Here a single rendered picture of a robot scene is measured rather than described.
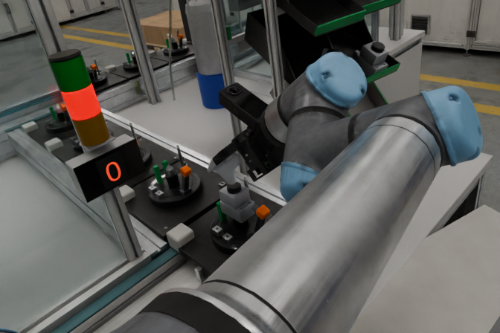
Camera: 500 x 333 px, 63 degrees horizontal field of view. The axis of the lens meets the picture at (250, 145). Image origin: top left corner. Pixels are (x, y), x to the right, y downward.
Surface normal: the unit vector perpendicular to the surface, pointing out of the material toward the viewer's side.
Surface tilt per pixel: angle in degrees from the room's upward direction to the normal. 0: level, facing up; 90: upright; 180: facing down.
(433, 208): 0
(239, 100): 20
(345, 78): 49
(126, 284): 0
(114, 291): 0
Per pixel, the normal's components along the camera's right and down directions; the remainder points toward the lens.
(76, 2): 0.73, 0.25
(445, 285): -0.14, -0.86
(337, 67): 0.43, -0.36
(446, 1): -0.67, 0.44
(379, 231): 0.67, -0.29
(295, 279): 0.30, -0.73
